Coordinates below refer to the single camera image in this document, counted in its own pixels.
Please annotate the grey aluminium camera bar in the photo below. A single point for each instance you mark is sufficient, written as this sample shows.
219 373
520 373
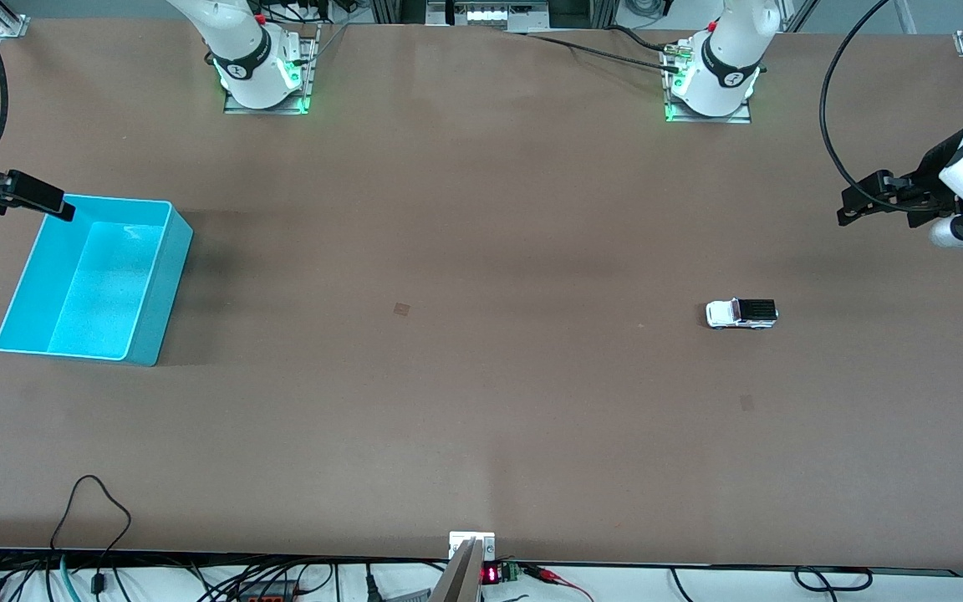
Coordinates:
458 581

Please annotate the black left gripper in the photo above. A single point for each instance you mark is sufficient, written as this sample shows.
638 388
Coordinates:
935 186

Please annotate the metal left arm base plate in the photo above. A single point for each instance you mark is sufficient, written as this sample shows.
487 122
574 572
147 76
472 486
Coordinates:
741 115

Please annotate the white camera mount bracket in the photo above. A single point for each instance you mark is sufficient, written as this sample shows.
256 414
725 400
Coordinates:
458 542

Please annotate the white jeep toy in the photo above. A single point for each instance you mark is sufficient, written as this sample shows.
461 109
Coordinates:
741 313

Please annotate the cyan plastic bin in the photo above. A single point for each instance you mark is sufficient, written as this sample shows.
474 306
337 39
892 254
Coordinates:
93 288

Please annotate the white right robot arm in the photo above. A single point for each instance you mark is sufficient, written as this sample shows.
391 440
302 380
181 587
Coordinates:
239 42

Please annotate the green terminal block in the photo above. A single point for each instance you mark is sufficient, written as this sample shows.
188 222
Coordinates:
510 572

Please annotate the silver control unit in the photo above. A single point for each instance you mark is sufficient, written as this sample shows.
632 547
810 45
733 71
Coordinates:
486 15

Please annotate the red black clip leads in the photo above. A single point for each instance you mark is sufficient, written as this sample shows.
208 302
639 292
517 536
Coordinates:
544 573

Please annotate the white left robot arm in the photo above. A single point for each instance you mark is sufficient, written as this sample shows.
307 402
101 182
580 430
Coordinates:
728 50

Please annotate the red digit display module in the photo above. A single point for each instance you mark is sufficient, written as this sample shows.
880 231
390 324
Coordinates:
490 574

